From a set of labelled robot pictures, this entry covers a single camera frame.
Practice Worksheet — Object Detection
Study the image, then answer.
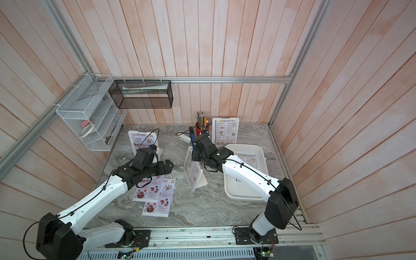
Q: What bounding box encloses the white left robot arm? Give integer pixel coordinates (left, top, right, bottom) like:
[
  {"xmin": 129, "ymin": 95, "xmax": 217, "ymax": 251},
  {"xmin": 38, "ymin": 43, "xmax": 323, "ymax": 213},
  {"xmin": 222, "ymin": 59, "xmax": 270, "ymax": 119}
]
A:
[{"xmin": 36, "ymin": 148, "xmax": 174, "ymax": 260}]

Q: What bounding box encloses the white tape roll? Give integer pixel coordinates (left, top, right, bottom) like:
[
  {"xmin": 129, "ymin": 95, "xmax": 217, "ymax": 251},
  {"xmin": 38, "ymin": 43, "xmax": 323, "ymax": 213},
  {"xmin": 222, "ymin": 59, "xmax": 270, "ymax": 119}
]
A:
[{"xmin": 79, "ymin": 122, "xmax": 95, "ymax": 138}]

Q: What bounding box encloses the white plastic tray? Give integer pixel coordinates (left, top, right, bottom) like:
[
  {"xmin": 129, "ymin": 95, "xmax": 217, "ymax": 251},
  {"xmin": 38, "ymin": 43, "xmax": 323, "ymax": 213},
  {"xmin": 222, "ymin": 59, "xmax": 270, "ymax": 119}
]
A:
[{"xmin": 224, "ymin": 144, "xmax": 268, "ymax": 201}]

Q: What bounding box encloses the pink eraser block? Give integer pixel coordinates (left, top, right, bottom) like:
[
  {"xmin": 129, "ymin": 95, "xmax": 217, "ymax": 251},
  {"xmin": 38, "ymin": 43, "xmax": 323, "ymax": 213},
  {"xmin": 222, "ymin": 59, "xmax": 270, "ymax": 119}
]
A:
[{"xmin": 80, "ymin": 120, "xmax": 93, "ymax": 128}]

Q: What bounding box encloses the black mesh wall basket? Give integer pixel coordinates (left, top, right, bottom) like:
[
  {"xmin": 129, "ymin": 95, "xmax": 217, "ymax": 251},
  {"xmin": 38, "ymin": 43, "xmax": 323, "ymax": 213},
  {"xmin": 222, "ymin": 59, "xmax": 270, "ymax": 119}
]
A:
[{"xmin": 109, "ymin": 79, "xmax": 173, "ymax": 109}]

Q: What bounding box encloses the white stapler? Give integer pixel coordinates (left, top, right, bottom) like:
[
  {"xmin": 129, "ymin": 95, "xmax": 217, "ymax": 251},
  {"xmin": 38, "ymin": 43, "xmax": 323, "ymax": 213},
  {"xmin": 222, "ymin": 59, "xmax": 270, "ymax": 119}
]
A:
[{"xmin": 177, "ymin": 133, "xmax": 191, "ymax": 144}]

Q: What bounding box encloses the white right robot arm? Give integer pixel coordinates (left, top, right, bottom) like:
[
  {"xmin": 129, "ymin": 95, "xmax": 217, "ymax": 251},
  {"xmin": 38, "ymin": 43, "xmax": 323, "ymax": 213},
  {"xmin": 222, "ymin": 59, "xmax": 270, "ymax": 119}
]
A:
[{"xmin": 192, "ymin": 134, "xmax": 299, "ymax": 245}]

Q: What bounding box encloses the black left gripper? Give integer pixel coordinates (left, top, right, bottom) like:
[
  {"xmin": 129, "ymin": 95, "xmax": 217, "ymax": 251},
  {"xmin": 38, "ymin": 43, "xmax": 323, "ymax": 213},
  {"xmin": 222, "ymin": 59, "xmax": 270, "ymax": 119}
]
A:
[{"xmin": 142, "ymin": 159, "xmax": 174, "ymax": 178}]

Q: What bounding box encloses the dim sum inn menu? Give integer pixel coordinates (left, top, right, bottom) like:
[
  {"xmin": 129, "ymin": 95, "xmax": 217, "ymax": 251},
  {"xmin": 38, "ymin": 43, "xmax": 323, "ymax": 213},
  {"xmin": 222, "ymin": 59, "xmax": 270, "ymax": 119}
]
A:
[
  {"xmin": 214, "ymin": 119, "xmax": 238, "ymax": 146},
  {"xmin": 184, "ymin": 156, "xmax": 202, "ymax": 191},
  {"xmin": 236, "ymin": 153, "xmax": 258, "ymax": 170}
]

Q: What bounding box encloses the white wire wall shelf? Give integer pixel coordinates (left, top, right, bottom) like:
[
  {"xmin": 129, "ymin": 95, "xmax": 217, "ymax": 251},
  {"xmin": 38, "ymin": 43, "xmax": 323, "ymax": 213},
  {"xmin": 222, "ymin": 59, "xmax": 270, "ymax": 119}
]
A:
[{"xmin": 56, "ymin": 74, "xmax": 126, "ymax": 152}]

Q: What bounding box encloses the white menu holder front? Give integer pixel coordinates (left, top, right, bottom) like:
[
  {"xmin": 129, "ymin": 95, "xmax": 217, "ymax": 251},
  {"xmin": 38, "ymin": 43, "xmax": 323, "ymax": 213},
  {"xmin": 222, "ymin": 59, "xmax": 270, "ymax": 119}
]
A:
[{"xmin": 211, "ymin": 118, "xmax": 239, "ymax": 147}]

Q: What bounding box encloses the white menu holder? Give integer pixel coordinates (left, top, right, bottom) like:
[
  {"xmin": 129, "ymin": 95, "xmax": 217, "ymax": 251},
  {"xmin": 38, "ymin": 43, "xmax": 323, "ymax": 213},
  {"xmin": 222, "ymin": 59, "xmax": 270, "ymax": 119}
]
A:
[
  {"xmin": 211, "ymin": 118, "xmax": 239, "ymax": 147},
  {"xmin": 183, "ymin": 146, "xmax": 208, "ymax": 192},
  {"xmin": 128, "ymin": 130, "xmax": 163, "ymax": 158}
]

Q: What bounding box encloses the red special menu sheet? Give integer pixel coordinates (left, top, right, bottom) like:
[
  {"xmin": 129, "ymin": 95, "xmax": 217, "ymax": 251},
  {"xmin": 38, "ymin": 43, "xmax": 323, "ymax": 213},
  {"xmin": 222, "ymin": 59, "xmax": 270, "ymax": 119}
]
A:
[
  {"xmin": 132, "ymin": 175, "xmax": 164, "ymax": 203},
  {"xmin": 142, "ymin": 179, "xmax": 176, "ymax": 217}
]

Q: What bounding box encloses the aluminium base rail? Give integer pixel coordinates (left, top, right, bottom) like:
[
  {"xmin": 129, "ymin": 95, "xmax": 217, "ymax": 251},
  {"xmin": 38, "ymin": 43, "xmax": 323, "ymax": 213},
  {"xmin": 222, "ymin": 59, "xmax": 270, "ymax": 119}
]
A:
[{"xmin": 77, "ymin": 225, "xmax": 331, "ymax": 260}]

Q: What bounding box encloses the red metal bucket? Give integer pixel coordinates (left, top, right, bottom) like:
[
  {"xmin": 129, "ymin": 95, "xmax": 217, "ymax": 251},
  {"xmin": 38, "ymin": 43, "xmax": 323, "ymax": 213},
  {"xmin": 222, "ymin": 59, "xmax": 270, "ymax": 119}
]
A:
[{"xmin": 196, "ymin": 122, "xmax": 210, "ymax": 136}]

